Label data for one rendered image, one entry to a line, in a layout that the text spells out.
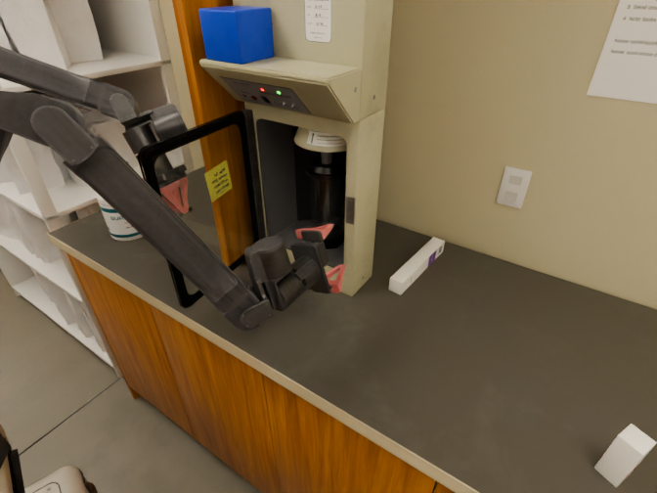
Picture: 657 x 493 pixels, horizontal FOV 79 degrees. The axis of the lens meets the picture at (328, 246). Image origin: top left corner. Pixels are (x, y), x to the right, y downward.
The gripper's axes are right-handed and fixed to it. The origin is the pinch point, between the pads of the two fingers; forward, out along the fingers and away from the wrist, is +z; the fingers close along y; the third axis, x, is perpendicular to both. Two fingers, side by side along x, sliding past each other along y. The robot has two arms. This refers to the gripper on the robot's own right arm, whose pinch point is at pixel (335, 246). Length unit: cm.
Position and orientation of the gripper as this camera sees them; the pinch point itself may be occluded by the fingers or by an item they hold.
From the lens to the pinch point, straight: 83.9
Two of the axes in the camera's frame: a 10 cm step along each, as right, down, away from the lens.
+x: -7.8, -0.3, 6.3
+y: -2.7, -8.9, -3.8
